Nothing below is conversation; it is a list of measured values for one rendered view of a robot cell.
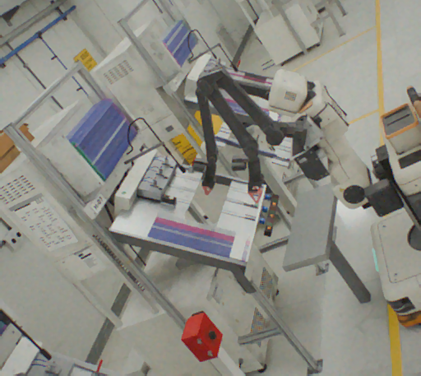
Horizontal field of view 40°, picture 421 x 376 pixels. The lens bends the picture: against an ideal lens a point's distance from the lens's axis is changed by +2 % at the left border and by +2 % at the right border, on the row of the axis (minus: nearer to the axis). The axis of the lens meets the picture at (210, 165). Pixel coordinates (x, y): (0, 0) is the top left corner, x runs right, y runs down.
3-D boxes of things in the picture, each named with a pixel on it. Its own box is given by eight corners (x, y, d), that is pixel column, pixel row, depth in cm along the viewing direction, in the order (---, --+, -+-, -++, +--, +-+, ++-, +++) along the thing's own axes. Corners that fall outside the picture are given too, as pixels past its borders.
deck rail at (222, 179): (264, 192, 338) (266, 184, 334) (264, 195, 336) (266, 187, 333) (150, 164, 346) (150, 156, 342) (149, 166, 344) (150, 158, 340)
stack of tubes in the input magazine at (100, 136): (138, 132, 330) (108, 95, 321) (105, 180, 288) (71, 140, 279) (122, 140, 336) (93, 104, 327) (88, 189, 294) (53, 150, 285)
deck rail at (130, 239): (245, 271, 283) (247, 263, 279) (244, 275, 281) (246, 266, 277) (108, 236, 290) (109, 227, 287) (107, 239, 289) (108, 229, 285)
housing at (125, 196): (155, 169, 344) (157, 150, 336) (127, 219, 304) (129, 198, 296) (142, 166, 345) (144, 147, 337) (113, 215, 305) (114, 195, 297)
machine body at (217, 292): (284, 284, 374) (232, 215, 353) (270, 375, 317) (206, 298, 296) (205, 310, 404) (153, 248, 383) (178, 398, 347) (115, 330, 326)
